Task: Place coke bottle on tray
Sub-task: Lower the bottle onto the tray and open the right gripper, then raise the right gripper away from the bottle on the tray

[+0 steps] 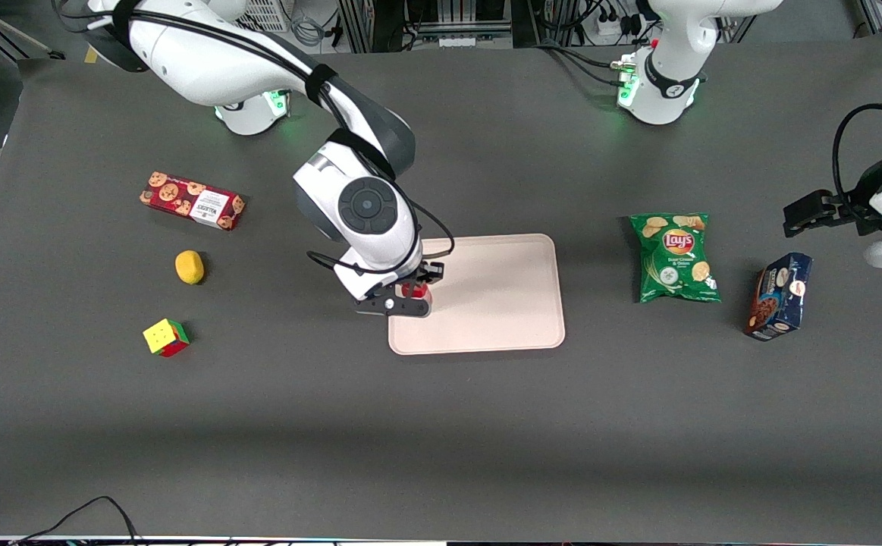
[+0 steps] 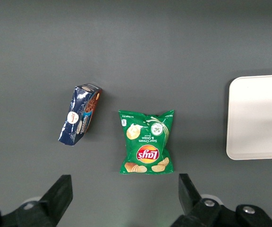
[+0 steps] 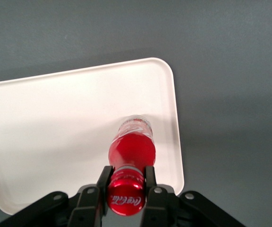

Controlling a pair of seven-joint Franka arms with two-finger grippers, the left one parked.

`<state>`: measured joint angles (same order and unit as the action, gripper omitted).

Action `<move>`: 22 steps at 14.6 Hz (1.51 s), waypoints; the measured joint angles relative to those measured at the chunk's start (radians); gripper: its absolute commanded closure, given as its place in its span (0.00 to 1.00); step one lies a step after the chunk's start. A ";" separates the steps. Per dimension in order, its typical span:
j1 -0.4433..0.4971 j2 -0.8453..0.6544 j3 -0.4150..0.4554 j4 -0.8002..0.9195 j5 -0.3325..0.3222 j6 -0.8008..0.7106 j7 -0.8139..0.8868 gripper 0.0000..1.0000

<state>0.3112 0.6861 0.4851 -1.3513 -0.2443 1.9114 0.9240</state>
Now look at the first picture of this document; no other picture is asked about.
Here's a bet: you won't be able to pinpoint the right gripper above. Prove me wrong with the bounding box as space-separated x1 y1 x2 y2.
333 254 446 304

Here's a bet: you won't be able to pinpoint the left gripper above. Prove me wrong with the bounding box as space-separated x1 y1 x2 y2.
784 158 882 238

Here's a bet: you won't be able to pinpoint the beige plastic tray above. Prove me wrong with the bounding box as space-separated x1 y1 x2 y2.
388 233 567 356

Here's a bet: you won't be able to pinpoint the dark blue cookie box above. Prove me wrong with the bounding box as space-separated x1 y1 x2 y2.
744 253 814 342

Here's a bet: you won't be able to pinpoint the green Lay's chips bag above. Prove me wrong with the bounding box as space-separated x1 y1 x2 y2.
629 212 722 304

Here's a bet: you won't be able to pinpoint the yellow lemon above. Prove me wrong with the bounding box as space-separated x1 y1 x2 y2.
174 250 206 286

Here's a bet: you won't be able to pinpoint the red cookie box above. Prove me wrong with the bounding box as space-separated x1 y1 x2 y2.
139 171 246 231

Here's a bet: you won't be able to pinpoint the colourful puzzle cube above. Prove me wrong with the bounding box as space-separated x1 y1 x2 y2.
143 318 191 358

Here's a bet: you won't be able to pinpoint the aluminium equipment rack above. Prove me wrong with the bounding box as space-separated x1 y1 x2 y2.
337 0 536 54

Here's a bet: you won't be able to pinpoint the white power strip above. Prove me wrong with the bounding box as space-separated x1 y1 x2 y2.
595 14 645 43

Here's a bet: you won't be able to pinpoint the white perforated panel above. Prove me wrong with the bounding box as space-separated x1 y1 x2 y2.
247 0 294 33

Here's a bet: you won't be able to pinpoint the grey aluminium strut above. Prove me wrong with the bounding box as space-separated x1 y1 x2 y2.
0 0 67 61

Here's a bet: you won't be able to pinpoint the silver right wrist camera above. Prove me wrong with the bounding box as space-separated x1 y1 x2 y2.
355 294 433 318

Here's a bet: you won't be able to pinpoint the long black looped cable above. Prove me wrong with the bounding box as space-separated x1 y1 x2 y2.
833 102 882 221

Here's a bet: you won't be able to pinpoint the black left base cables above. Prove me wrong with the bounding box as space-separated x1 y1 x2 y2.
532 39 639 89

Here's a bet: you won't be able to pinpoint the grey coiled cable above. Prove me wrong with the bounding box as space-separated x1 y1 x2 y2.
289 14 329 48

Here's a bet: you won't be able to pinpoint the thin black table-edge cable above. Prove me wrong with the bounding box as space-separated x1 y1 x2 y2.
8 496 143 546

